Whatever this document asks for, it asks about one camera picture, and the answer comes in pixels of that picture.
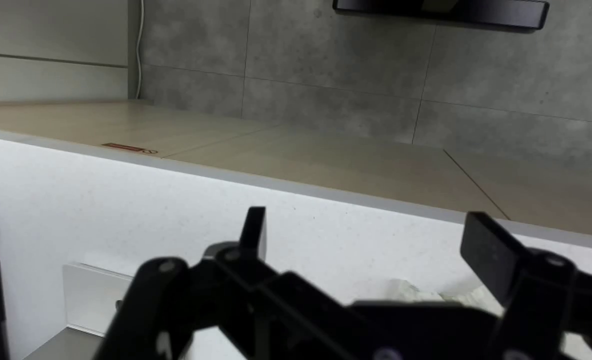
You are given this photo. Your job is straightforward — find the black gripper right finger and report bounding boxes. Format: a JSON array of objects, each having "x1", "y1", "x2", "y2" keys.
[{"x1": 460, "y1": 212, "x2": 592, "y2": 360}]

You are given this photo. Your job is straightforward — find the black wall shelf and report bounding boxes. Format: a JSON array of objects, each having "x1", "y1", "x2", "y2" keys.
[{"x1": 331, "y1": 0, "x2": 550, "y2": 30}]

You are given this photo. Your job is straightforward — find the white green patterned cloth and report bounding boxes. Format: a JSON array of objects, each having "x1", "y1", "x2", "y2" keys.
[{"x1": 376, "y1": 278, "x2": 502, "y2": 314}]

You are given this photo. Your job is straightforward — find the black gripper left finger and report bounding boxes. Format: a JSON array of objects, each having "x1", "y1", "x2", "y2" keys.
[{"x1": 93, "y1": 207, "x2": 350, "y2": 360}]

